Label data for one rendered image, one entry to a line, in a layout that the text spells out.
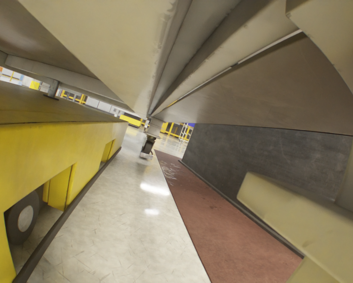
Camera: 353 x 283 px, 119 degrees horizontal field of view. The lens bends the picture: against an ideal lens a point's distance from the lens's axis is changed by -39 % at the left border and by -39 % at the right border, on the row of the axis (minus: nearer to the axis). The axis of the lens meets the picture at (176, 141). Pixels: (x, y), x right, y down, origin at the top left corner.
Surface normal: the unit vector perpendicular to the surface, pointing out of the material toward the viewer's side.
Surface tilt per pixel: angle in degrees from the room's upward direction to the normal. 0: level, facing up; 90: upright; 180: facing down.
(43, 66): 90
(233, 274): 0
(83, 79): 90
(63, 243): 0
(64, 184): 90
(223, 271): 0
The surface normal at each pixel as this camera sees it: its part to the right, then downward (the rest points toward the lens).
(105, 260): 0.35, -0.94
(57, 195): 0.18, 0.11
